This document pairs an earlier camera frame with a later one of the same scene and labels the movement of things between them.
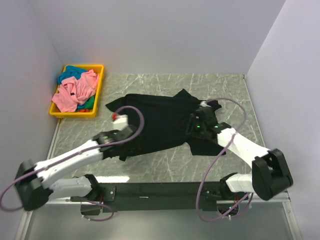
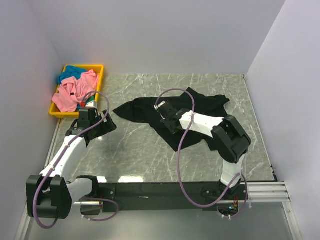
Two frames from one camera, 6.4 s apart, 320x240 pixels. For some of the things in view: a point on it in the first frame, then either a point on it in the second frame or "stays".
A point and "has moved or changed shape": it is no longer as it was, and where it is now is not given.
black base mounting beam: x=155 y=197 stays
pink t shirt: x=72 y=91 stays
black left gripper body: x=124 y=150 → x=98 y=118
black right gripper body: x=194 y=128 → x=166 y=122
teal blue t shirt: x=70 y=71 stays
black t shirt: x=161 y=122 has moved or changed shape
